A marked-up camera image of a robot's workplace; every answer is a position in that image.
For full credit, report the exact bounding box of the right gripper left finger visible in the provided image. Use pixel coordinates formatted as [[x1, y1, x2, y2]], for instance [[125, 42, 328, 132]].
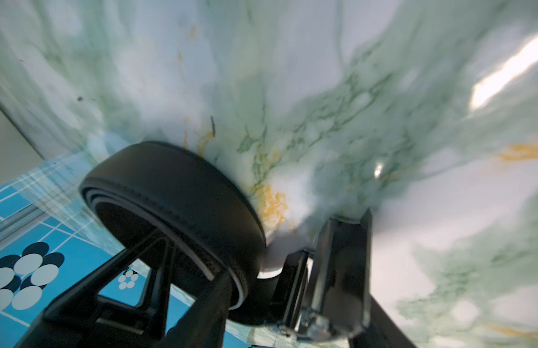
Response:
[[157, 271, 233, 348]]

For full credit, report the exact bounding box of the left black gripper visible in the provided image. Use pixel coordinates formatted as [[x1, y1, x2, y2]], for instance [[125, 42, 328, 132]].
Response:
[[16, 234, 174, 347]]

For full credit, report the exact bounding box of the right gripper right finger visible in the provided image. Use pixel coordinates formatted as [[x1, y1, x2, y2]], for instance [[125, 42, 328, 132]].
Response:
[[349, 297, 416, 348]]

